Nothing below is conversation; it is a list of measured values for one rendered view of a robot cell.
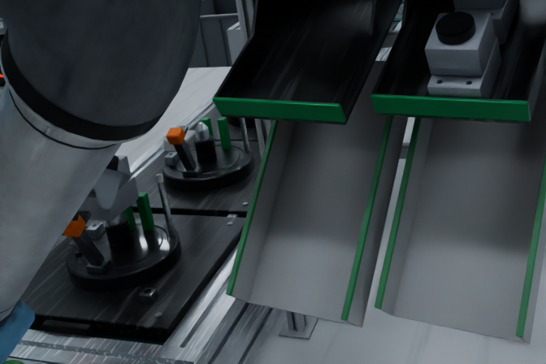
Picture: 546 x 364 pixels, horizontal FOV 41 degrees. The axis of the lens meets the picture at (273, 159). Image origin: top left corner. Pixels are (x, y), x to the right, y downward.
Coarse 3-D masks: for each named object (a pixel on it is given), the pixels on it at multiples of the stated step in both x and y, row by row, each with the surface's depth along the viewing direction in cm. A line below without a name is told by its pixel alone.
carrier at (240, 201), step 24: (240, 120) 110; (168, 144) 123; (192, 144) 123; (216, 144) 118; (240, 144) 116; (168, 168) 111; (216, 168) 109; (240, 168) 108; (144, 192) 109; (168, 192) 108; (192, 192) 107; (216, 192) 106; (240, 192) 105; (240, 216) 100
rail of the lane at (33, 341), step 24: (24, 336) 81; (48, 336) 80; (72, 336) 80; (48, 360) 76; (72, 360) 76; (96, 360) 75; (120, 360) 75; (144, 360) 75; (168, 360) 74; (192, 360) 73
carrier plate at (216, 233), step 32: (192, 224) 98; (224, 224) 96; (64, 256) 95; (192, 256) 90; (224, 256) 90; (32, 288) 88; (64, 288) 87; (160, 288) 84; (192, 288) 83; (64, 320) 82; (96, 320) 80; (128, 320) 79; (160, 320) 78
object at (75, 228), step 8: (80, 216) 81; (88, 216) 83; (72, 224) 80; (80, 224) 81; (64, 232) 81; (72, 232) 80; (80, 232) 81; (80, 240) 82; (88, 240) 83; (80, 248) 83; (88, 248) 83; (96, 248) 84; (88, 256) 84; (96, 256) 84; (96, 264) 85
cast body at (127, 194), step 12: (120, 156) 87; (120, 180) 86; (132, 180) 89; (120, 192) 86; (132, 192) 89; (84, 204) 85; (96, 204) 85; (120, 204) 86; (96, 216) 85; (108, 216) 85
